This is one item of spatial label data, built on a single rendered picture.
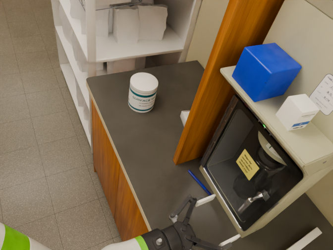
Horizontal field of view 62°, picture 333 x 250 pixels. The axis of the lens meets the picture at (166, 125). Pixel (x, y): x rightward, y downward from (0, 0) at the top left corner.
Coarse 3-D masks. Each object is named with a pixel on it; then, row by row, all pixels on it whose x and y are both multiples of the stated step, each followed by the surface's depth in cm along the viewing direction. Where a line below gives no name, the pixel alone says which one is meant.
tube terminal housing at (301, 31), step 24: (288, 0) 63; (288, 24) 65; (312, 24) 60; (288, 48) 66; (312, 48) 61; (312, 72) 62; (312, 120) 65; (216, 192) 111; (288, 192) 77; (264, 216) 88
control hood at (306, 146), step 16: (240, 96) 72; (256, 112) 65; (272, 112) 65; (272, 128) 62; (304, 128) 63; (288, 144) 59; (304, 144) 60; (320, 144) 61; (304, 160) 57; (320, 160) 59
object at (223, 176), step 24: (240, 120) 86; (216, 144) 101; (240, 144) 89; (264, 144) 79; (216, 168) 105; (240, 168) 92; (264, 168) 81; (288, 168) 73; (240, 192) 95; (264, 192) 84; (240, 216) 98
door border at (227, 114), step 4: (236, 100) 86; (228, 104) 89; (232, 104) 88; (232, 108) 88; (224, 112) 92; (228, 112) 90; (224, 116) 93; (228, 116) 91; (224, 120) 93; (220, 124) 96; (224, 124) 94; (220, 128) 97; (220, 132) 97; (216, 136) 100; (216, 140) 101; (276, 140) 76; (212, 144) 104; (212, 148) 104; (208, 152) 107; (208, 156) 108; (204, 160) 112; (204, 164) 112
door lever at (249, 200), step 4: (260, 192) 85; (256, 196) 85; (260, 196) 85; (248, 200) 83; (252, 200) 83; (244, 204) 86; (248, 204) 84; (240, 208) 88; (244, 208) 86; (240, 212) 89
